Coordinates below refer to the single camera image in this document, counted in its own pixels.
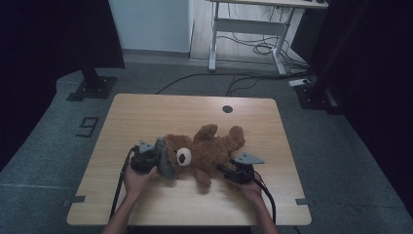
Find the person's right hand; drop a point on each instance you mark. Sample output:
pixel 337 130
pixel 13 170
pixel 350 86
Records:
pixel 250 190

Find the grey tape piece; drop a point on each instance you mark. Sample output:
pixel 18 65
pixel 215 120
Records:
pixel 76 199
pixel 303 201

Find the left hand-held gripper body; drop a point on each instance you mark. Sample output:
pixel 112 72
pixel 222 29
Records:
pixel 142 159

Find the dark curtain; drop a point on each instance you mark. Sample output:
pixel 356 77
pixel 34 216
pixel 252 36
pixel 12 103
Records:
pixel 48 39
pixel 373 81

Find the black stand base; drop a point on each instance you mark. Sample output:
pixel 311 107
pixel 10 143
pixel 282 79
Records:
pixel 311 97
pixel 94 87

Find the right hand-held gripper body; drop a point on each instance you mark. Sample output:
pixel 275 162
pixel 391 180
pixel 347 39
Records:
pixel 242 172

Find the brown teddy bear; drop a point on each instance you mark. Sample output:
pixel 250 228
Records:
pixel 207 152

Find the person's left hand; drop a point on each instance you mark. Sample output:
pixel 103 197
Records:
pixel 138 183

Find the white power strip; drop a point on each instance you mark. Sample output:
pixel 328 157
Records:
pixel 299 82

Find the white desk frame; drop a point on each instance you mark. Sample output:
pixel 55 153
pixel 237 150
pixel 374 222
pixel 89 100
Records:
pixel 250 26

